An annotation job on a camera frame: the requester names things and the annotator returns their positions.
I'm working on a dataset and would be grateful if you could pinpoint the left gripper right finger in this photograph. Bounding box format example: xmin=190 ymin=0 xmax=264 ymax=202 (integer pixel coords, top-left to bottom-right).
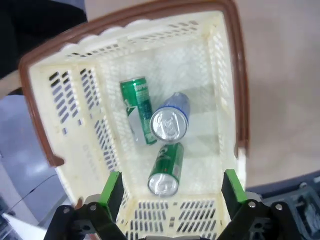
xmin=217 ymin=168 xmax=295 ymax=240

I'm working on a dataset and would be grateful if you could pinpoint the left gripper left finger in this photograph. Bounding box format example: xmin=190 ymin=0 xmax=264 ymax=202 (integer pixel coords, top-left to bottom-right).
xmin=48 ymin=171 xmax=126 ymax=240

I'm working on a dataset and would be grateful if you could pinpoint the green soda can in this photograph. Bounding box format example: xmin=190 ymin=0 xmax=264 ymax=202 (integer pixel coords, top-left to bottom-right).
xmin=146 ymin=142 xmax=185 ymax=197
xmin=119 ymin=76 xmax=158 ymax=146

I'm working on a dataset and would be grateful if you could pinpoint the blue Pocari Sweat can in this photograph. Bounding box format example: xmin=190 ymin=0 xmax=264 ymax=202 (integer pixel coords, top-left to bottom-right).
xmin=149 ymin=91 xmax=191 ymax=144

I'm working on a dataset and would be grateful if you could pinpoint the person's right forearm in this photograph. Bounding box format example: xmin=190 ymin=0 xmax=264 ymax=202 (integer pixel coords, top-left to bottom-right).
xmin=0 ymin=71 xmax=22 ymax=101

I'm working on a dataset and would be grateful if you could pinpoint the cream shopping basket brown rim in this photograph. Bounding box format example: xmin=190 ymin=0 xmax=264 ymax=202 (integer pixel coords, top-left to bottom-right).
xmin=18 ymin=0 xmax=251 ymax=240

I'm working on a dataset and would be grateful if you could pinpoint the person in black t-shirt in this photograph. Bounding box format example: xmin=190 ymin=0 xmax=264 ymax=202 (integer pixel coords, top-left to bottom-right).
xmin=0 ymin=0 xmax=88 ymax=83

